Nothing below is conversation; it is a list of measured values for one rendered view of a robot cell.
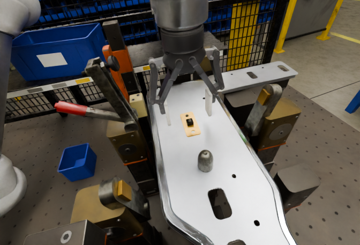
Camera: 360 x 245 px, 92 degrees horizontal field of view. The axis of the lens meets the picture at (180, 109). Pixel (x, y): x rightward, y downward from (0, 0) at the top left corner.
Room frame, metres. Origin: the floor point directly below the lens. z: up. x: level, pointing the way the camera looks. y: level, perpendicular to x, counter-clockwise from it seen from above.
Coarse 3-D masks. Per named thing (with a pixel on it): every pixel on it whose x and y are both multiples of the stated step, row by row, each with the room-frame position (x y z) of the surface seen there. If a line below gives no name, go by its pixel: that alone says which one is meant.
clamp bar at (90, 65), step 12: (96, 60) 0.30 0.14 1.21; (108, 60) 0.29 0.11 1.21; (84, 72) 0.29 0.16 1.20; (96, 72) 0.28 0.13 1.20; (108, 72) 0.31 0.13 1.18; (96, 84) 0.27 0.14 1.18; (108, 84) 0.28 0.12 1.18; (108, 96) 0.28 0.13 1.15; (120, 96) 0.31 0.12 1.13; (120, 108) 0.28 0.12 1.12; (132, 120) 0.28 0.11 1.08
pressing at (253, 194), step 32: (192, 96) 0.43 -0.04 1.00; (160, 128) 0.31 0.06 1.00; (224, 128) 0.28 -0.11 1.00; (160, 160) 0.21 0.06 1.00; (192, 160) 0.21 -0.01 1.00; (224, 160) 0.20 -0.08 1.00; (256, 160) 0.19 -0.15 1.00; (160, 192) 0.14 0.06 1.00; (192, 192) 0.14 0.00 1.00; (224, 192) 0.13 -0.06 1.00; (256, 192) 0.12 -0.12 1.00; (192, 224) 0.09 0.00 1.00; (224, 224) 0.08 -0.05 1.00
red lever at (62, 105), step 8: (56, 104) 0.28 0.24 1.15; (64, 104) 0.28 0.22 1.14; (72, 104) 0.28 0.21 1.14; (64, 112) 0.27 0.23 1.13; (72, 112) 0.27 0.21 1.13; (80, 112) 0.27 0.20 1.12; (88, 112) 0.28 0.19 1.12; (96, 112) 0.28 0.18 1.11; (104, 112) 0.29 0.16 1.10; (112, 112) 0.30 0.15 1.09; (112, 120) 0.28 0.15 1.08; (120, 120) 0.29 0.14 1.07
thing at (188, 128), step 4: (188, 112) 0.36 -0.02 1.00; (192, 112) 0.36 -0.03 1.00; (180, 116) 0.34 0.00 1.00; (184, 116) 0.34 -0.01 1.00; (188, 116) 0.34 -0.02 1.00; (192, 116) 0.34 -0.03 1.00; (184, 120) 0.33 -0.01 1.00; (192, 120) 0.32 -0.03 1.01; (184, 124) 0.31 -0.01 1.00; (188, 124) 0.31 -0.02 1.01; (192, 124) 0.31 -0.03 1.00; (196, 124) 0.31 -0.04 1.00; (184, 128) 0.30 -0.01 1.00; (188, 128) 0.30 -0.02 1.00; (192, 128) 0.30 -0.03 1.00; (196, 128) 0.29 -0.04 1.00; (188, 132) 0.28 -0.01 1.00; (196, 132) 0.28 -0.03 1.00; (200, 132) 0.28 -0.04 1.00; (188, 136) 0.27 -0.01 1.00
